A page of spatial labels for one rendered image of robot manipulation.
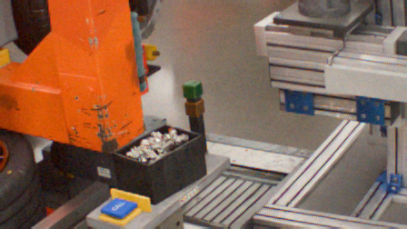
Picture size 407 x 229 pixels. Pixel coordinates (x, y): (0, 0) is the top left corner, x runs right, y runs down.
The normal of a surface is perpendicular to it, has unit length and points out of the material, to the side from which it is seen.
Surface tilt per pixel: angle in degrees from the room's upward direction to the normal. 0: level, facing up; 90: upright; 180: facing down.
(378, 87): 90
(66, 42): 90
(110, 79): 90
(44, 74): 90
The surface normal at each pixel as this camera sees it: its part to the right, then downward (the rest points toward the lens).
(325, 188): -0.11, -0.91
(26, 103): -0.54, 0.40
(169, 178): 0.73, 0.20
